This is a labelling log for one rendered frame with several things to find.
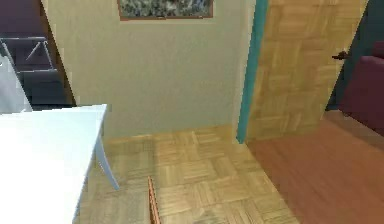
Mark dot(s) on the brown framed wall picture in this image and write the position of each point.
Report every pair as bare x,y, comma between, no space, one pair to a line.
165,8

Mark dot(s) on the wooden parquet room door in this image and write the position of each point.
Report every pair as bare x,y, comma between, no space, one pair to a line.
293,66

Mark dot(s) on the grey metal frame chair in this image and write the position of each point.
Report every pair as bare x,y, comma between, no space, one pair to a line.
36,73

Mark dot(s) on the white table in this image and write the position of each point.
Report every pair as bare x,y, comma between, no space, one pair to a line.
40,156

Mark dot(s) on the thin orange wooden strip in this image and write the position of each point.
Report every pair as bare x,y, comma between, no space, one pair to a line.
153,203

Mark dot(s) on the dark purple sofa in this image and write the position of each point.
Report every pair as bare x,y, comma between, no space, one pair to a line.
365,90

